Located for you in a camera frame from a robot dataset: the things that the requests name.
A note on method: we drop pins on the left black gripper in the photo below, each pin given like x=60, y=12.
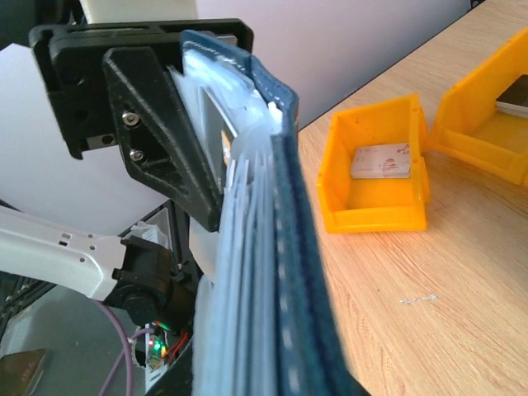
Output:
x=157, y=141

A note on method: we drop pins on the blue leather card holder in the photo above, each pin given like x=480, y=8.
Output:
x=264, y=323

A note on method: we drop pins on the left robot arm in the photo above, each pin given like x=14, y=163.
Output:
x=132, y=274

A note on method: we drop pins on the white pink cards stack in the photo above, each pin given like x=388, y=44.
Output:
x=381, y=161

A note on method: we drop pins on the black cards stack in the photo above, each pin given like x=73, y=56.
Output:
x=513, y=100

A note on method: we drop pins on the left controller board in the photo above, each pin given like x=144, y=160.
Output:
x=156, y=347

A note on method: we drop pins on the separate yellow bin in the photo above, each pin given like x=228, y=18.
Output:
x=351, y=205

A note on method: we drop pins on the yellow bin leftmost of row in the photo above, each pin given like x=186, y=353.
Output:
x=469, y=127

